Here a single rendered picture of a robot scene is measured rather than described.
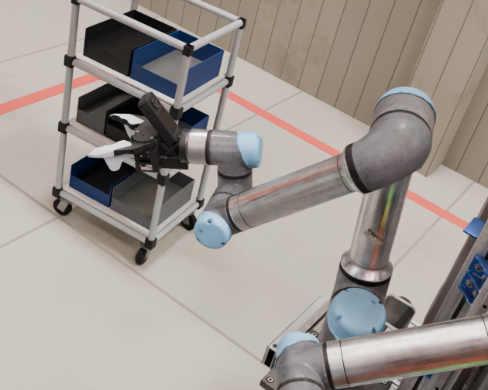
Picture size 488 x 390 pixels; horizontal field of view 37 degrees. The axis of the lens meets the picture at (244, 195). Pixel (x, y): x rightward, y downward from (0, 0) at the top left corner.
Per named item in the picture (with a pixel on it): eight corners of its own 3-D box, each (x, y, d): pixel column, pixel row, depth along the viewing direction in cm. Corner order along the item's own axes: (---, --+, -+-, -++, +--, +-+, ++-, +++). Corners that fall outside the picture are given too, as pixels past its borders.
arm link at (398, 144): (439, 186, 123) (208, 264, 146) (442, 155, 132) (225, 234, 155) (410, 129, 119) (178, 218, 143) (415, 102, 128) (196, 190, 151)
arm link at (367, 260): (323, 325, 161) (373, 104, 131) (335, 283, 173) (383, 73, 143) (376, 340, 159) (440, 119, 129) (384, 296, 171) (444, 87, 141)
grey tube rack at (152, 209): (45, 215, 310) (63, -8, 253) (106, 175, 342) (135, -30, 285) (147, 274, 295) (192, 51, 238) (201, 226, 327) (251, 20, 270)
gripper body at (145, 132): (132, 172, 156) (187, 176, 154) (126, 138, 151) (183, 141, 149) (142, 151, 162) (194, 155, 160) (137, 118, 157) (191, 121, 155)
